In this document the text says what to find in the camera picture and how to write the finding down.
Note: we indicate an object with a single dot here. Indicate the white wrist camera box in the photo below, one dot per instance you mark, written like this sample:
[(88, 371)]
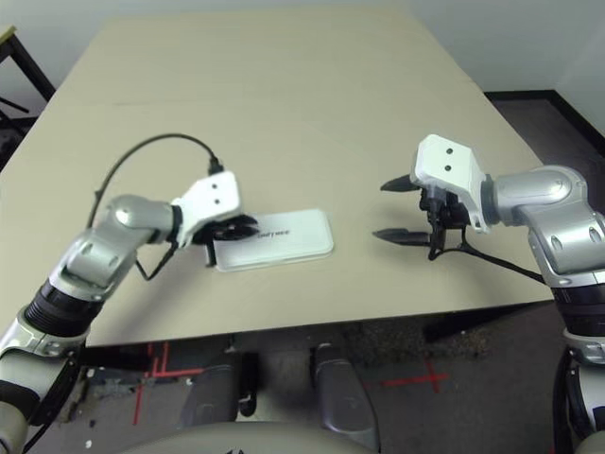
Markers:
[(444, 165), (212, 194)]

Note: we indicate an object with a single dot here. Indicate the grey robot torso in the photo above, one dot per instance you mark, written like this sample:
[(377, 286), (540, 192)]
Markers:
[(274, 440)]

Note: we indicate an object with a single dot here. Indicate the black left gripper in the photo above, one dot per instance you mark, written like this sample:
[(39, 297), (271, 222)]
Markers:
[(212, 232)]

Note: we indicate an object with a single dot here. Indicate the grey left robot leg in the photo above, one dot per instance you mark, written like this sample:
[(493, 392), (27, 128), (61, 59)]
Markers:
[(217, 392)]

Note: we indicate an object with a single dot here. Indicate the grey right robot leg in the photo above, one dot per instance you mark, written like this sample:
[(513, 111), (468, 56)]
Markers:
[(345, 397)]

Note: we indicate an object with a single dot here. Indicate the black tripod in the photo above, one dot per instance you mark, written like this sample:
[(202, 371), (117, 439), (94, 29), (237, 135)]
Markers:
[(9, 116)]

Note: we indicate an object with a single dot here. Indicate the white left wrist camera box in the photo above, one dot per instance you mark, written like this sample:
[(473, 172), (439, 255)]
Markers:
[(212, 194)]

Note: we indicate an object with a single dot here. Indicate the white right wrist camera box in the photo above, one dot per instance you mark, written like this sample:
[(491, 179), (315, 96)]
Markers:
[(444, 165)]

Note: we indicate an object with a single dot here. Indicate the grey robot leg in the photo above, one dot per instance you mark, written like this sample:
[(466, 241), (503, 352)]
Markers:
[(217, 392), (345, 397)]

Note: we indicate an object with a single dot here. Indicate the white plastic pencil case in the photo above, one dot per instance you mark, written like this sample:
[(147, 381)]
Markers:
[(293, 241)]

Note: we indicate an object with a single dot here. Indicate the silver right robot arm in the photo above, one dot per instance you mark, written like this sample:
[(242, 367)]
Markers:
[(553, 203)]

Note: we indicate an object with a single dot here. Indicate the beige side table black frame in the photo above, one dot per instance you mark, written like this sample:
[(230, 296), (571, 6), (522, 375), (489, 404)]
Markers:
[(23, 61)]

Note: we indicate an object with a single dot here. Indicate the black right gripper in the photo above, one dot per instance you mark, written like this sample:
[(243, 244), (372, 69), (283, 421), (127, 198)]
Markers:
[(449, 213)]

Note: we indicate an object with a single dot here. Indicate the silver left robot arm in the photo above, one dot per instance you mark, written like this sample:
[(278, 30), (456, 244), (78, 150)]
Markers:
[(94, 255)]

